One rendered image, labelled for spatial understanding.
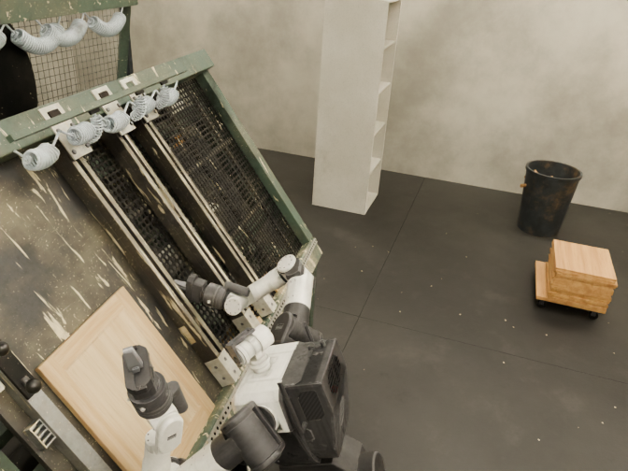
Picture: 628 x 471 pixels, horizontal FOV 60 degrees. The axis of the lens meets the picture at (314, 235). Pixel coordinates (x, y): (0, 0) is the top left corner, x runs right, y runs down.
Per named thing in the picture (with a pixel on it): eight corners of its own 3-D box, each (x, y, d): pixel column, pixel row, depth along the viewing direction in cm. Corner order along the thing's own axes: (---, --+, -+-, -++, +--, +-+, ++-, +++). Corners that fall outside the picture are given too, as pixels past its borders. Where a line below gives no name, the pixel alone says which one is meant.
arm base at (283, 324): (302, 339, 190) (325, 328, 183) (297, 373, 181) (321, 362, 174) (269, 319, 183) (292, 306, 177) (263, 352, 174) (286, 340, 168)
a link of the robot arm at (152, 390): (115, 397, 115) (132, 427, 123) (160, 382, 117) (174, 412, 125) (110, 352, 125) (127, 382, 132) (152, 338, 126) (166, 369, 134)
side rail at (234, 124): (293, 249, 324) (309, 241, 319) (186, 82, 294) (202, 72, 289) (297, 242, 331) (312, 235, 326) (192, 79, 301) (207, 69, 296)
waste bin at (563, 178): (565, 245, 537) (585, 182, 507) (508, 234, 551) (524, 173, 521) (563, 222, 583) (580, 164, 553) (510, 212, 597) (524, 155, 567)
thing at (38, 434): (39, 450, 145) (47, 449, 144) (21, 432, 143) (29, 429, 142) (49, 439, 148) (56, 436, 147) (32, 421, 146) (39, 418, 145)
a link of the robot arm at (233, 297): (218, 305, 213) (245, 313, 211) (208, 311, 202) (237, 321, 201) (225, 277, 211) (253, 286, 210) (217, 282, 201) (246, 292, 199)
